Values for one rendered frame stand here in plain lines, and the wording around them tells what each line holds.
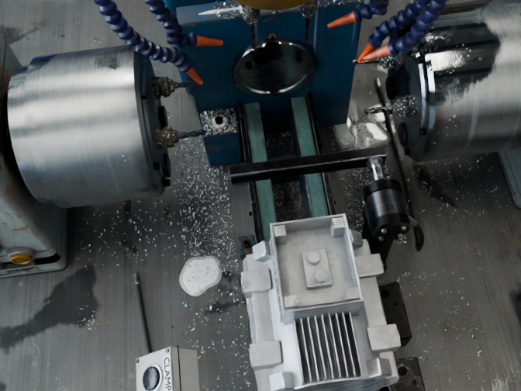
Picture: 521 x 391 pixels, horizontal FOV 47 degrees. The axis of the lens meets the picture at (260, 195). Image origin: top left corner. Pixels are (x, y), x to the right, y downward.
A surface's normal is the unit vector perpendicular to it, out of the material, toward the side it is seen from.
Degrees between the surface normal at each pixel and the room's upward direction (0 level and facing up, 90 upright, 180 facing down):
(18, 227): 89
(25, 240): 89
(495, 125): 73
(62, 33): 0
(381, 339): 0
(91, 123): 32
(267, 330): 0
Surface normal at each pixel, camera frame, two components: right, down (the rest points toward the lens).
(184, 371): 0.77, -0.38
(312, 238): -0.04, -0.46
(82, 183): 0.11, 0.76
